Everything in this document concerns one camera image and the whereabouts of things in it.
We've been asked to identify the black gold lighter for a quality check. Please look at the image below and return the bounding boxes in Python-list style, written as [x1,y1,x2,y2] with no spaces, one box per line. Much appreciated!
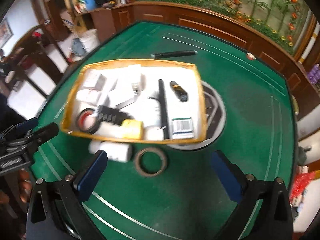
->
[170,81,188,102]

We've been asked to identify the beige masking tape roll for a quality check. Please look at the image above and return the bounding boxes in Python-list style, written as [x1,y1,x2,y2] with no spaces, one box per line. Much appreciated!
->
[133,147,168,178]

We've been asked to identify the small white pill bottle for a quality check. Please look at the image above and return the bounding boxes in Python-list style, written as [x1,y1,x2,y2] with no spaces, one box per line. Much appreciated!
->
[144,126,164,141]

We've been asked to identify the white plastic bucket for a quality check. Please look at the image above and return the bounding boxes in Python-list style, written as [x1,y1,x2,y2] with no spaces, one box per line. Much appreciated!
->
[79,29,100,53]

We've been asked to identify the grey blue watering can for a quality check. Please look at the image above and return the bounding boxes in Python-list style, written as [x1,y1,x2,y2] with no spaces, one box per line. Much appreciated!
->
[71,37,86,57]

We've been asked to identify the white marker tube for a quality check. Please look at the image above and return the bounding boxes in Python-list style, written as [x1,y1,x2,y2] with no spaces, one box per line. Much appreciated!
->
[100,79,118,107]

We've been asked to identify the left hand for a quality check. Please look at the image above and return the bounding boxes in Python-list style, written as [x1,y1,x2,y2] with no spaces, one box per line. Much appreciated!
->
[1,169,32,204]

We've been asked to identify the black marker pen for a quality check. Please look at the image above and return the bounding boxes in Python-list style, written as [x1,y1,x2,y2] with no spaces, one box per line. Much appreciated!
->
[158,79,170,140]

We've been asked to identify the white plug adapter barcode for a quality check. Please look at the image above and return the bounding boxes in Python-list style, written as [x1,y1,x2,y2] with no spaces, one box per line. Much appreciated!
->
[118,64,144,98]

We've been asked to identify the black electrical tape roll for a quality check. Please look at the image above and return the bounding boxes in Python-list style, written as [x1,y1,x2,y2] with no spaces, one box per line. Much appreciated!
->
[76,108,100,134]

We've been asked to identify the black pen on table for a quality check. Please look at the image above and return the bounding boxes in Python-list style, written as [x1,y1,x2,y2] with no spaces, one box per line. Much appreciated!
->
[150,50,197,59]

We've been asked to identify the dark wooden chair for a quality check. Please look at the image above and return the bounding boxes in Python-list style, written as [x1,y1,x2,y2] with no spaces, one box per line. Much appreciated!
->
[1,24,70,98]

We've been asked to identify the white flat charger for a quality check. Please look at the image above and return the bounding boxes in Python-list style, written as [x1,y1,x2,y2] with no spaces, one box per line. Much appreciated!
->
[82,70,106,91]

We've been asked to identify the black ribbed plastic block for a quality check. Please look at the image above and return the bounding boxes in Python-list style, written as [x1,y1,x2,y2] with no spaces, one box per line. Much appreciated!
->
[97,106,133,126]

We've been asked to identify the small red white cap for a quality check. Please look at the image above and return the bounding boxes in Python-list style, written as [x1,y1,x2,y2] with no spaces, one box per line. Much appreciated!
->
[246,52,256,60]

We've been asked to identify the yellow taped foam tray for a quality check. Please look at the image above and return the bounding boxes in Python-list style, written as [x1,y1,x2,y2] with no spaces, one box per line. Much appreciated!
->
[61,59,207,145]

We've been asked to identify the large white plastic bottle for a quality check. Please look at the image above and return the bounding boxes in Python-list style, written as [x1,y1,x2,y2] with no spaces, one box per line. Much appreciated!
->
[88,140,132,163]

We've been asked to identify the white green medicine box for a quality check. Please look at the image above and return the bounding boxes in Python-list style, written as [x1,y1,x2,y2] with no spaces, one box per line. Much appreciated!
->
[172,118,194,140]

